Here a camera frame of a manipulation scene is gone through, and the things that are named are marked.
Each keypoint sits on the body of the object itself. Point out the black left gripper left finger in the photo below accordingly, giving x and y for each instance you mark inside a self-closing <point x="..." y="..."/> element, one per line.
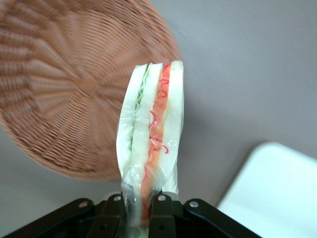
<point x="74" y="218"/>

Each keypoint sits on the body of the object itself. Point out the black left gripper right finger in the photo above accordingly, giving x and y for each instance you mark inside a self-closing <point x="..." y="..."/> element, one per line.
<point x="188" y="220"/>

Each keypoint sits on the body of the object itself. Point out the triangle sandwich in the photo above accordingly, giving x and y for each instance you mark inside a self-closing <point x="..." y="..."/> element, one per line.
<point x="153" y="111"/>

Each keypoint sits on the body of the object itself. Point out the cream plastic tray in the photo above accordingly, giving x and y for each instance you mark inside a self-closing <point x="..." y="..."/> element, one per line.
<point x="277" y="193"/>

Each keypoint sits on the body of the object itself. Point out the brown wicker basket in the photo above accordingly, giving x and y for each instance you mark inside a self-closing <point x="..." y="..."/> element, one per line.
<point x="62" y="86"/>

